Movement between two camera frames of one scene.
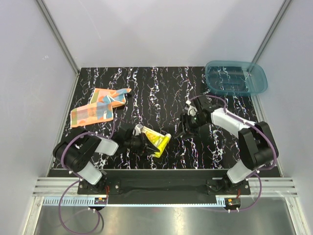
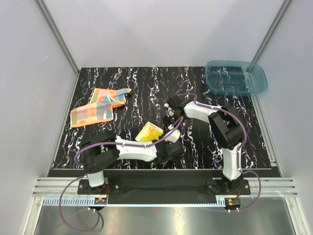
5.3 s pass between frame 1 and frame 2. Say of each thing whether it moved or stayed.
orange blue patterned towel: stayed
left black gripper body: moved
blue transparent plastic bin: stayed
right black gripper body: moved
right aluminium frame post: stayed
